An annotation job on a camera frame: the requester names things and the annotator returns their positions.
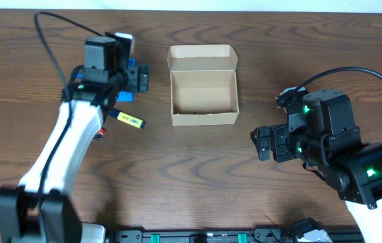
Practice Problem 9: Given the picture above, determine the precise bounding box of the blue plastic case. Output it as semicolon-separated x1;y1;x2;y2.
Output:
116;58;136;103

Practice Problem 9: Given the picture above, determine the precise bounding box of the red and black stapler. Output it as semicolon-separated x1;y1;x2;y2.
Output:
94;128;105;140

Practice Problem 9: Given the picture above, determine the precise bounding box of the brown cardboard box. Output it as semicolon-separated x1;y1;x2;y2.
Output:
167;45;240;126

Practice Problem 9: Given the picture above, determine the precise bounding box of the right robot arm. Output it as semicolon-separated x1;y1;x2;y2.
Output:
250;88;382;242

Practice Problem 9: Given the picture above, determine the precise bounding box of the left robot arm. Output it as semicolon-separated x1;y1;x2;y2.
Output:
0;32;149;242

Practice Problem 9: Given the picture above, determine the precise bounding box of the yellow highlighter pen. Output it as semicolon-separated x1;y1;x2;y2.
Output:
108;108;146;129

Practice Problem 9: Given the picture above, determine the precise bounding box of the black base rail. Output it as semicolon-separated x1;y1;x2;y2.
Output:
105;227;364;243

